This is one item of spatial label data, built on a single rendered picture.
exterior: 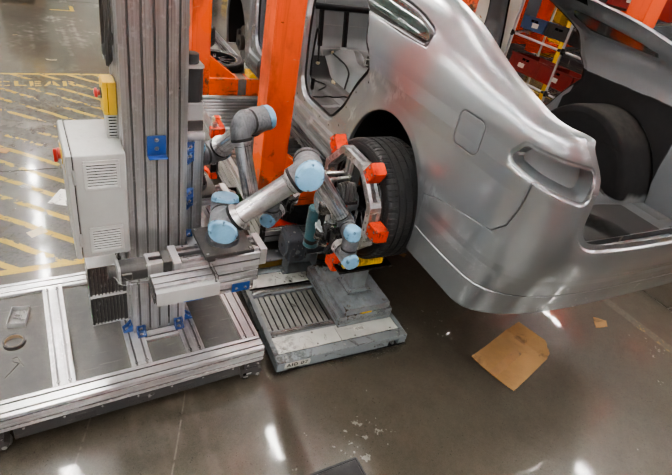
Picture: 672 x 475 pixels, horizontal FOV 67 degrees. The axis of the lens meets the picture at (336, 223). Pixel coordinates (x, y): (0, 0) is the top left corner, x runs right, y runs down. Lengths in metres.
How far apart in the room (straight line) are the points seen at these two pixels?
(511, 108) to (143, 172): 1.47
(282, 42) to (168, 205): 1.03
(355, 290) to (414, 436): 0.88
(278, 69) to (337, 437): 1.89
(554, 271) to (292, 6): 1.74
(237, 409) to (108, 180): 1.27
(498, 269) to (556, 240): 0.26
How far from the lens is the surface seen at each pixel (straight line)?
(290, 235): 3.13
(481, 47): 2.35
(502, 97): 2.11
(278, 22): 2.72
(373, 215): 2.51
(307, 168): 1.93
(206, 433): 2.62
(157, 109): 2.10
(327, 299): 3.08
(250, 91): 4.93
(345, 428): 2.71
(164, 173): 2.23
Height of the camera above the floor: 2.16
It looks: 32 degrees down
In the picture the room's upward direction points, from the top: 12 degrees clockwise
